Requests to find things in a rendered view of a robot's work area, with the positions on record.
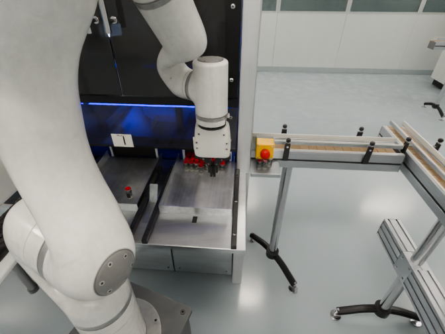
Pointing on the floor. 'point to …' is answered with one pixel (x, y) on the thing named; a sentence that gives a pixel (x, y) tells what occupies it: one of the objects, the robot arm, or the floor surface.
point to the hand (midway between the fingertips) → (212, 169)
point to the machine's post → (246, 100)
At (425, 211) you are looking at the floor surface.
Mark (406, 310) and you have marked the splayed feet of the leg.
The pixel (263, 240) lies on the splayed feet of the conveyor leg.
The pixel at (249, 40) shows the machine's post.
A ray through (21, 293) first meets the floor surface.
